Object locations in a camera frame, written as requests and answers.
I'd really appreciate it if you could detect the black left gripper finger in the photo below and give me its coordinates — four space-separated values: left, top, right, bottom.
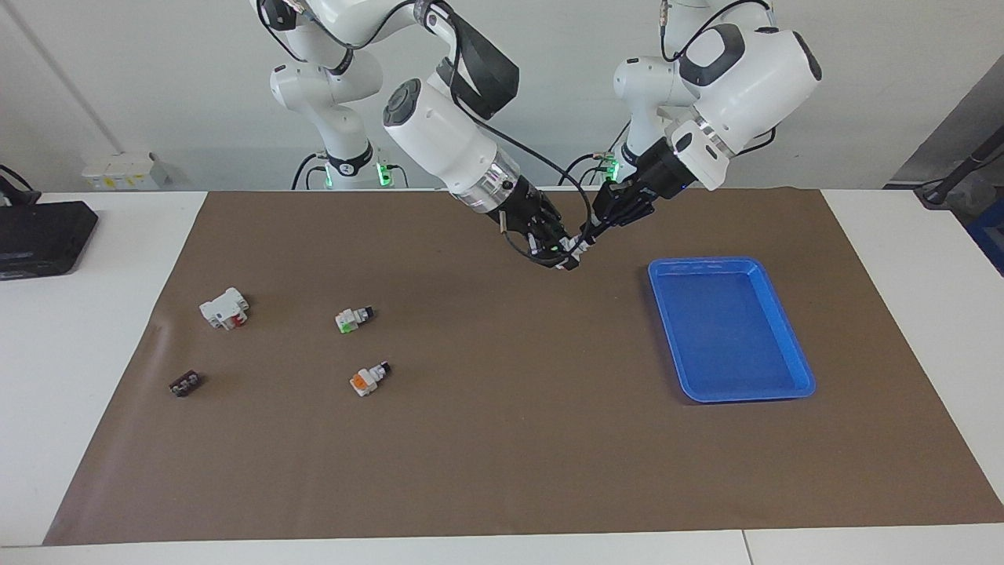
596 196 656 236

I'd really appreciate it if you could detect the black loose cable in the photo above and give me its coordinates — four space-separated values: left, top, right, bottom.
0 163 40 206

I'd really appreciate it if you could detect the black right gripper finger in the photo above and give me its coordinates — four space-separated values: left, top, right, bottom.
549 220 585 272
579 204 617 250
524 231 559 266

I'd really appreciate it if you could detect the brown table mat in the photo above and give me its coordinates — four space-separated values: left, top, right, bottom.
43 188 1004 546

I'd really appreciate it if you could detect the blue plastic tray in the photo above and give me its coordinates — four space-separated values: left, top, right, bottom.
648 257 817 404

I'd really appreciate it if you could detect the black base cable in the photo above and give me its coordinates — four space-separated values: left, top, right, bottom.
558 118 631 188
292 151 330 191

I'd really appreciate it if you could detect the green selector switch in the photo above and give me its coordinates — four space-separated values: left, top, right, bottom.
551 235 589 272
335 306 376 334

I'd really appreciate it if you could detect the black flat device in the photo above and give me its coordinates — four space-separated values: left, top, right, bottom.
0 201 100 280

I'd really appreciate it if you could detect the white power strip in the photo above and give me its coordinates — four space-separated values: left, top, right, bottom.
82 153 169 191

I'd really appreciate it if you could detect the orange selector switch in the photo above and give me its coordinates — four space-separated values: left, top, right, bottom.
349 360 391 398

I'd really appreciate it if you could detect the black tripod stand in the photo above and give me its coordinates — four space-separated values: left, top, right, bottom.
918 126 1004 209

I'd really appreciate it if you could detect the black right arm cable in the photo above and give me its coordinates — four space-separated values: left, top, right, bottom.
255 0 593 264

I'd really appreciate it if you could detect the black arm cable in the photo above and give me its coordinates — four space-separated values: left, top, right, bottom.
659 0 779 158
255 0 593 264

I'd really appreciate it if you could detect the white red circuit breaker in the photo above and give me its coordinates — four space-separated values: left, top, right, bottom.
199 287 250 331

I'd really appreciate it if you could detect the blue crate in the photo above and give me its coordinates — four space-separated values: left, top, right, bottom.
966 216 1004 275

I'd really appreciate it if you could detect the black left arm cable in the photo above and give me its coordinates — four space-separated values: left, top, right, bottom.
659 0 779 158

